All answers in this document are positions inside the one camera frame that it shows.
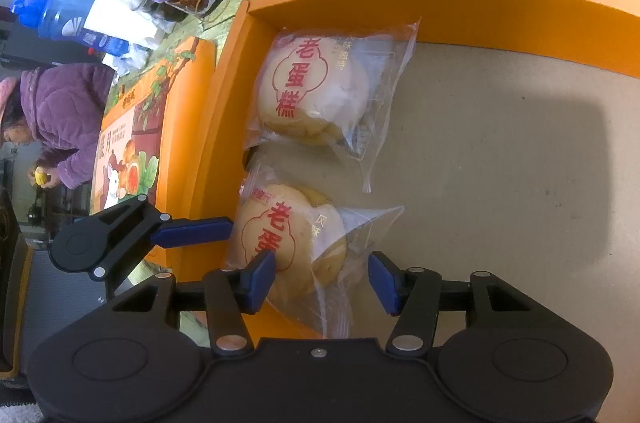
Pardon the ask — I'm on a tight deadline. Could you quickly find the packaged egg cake front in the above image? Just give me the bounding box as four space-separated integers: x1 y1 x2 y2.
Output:
244 21 420 193

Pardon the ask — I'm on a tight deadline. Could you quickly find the person in purple jacket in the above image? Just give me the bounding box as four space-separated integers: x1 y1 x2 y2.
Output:
1 63 115 189

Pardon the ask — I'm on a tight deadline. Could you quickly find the orange mooncake gift box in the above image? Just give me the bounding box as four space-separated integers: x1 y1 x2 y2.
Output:
90 37 216 215

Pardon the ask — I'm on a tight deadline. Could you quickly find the blue water bottle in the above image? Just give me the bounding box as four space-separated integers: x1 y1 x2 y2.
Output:
11 0 130 57

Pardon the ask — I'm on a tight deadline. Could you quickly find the packaged egg cake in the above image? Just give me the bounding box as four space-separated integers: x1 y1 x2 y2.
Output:
244 21 420 193
228 163 404 341

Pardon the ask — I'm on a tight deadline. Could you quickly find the orange cardboard tray box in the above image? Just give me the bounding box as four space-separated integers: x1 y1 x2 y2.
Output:
168 0 639 354

